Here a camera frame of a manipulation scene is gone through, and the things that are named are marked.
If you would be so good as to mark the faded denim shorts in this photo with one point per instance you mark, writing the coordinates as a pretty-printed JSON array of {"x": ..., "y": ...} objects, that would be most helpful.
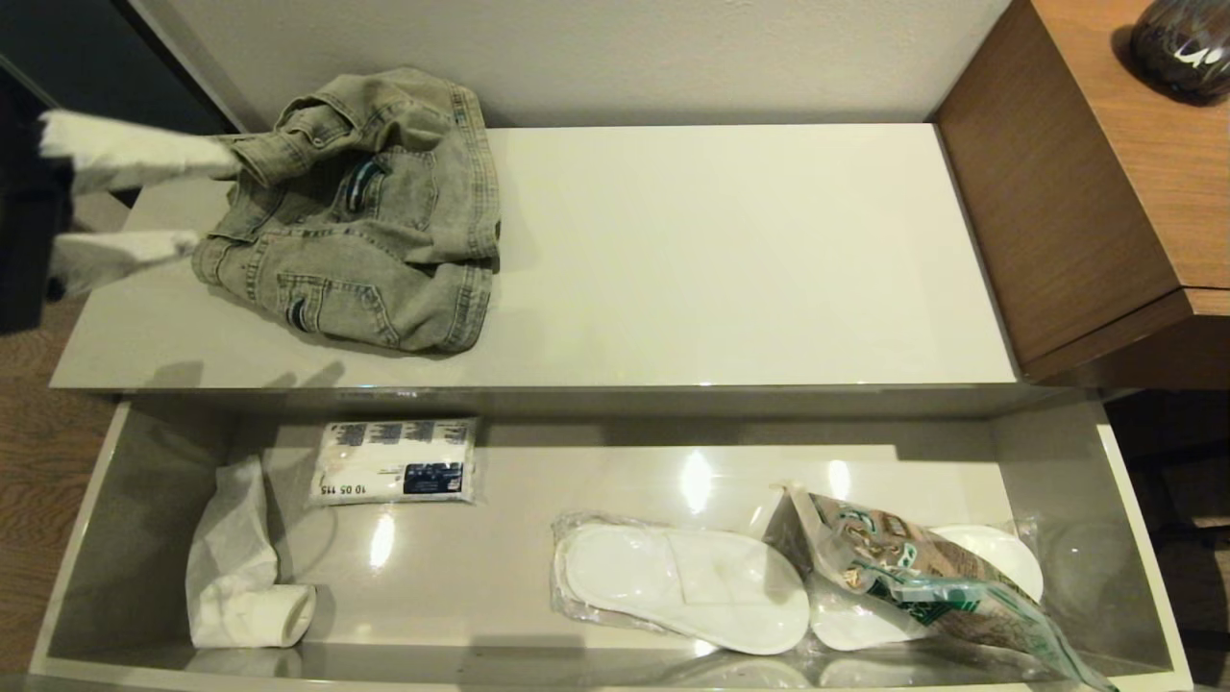
[{"x": 365, "y": 221}]

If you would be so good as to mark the glossy white drawer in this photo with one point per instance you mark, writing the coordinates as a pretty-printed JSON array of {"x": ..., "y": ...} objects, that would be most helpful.
[{"x": 528, "y": 567}]

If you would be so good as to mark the brown wooden desk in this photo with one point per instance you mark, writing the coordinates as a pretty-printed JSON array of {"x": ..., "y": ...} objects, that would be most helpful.
[{"x": 1105, "y": 173}]

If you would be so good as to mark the blue and white tissue pack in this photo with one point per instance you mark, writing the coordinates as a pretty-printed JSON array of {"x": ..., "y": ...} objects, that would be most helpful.
[{"x": 394, "y": 461}]

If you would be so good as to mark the white crumpled cloth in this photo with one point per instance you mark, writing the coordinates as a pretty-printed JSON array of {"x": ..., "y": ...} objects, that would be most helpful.
[{"x": 231, "y": 567}]

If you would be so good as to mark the dark glass jar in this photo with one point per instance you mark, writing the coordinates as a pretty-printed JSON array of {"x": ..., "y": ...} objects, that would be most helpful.
[{"x": 1184, "y": 48}]

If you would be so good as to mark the glossy white cabinet body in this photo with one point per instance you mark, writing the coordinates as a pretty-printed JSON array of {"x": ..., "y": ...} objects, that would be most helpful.
[{"x": 721, "y": 259}]

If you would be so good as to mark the green printed snack bag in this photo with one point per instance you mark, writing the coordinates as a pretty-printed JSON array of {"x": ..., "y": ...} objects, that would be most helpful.
[{"x": 922, "y": 577}]

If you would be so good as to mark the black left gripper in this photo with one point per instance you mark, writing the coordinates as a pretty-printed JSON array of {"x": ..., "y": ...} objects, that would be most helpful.
[{"x": 29, "y": 240}]

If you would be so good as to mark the white slipper in clear wrap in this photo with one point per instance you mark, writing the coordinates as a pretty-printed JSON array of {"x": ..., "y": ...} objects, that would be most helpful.
[
  {"x": 673, "y": 577},
  {"x": 1004, "y": 557}
]

